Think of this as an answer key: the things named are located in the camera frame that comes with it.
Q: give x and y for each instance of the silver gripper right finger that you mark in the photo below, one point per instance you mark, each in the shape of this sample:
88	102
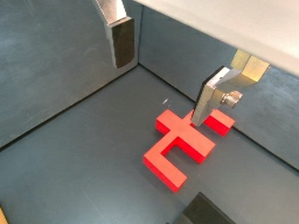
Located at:
220	89

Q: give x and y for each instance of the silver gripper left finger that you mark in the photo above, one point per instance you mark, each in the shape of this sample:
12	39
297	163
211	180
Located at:
119	29

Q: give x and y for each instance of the red cross-shaped block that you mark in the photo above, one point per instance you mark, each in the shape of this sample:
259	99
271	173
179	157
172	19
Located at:
179	133

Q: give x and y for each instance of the black block holder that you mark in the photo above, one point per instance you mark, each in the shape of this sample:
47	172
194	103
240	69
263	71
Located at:
203	212

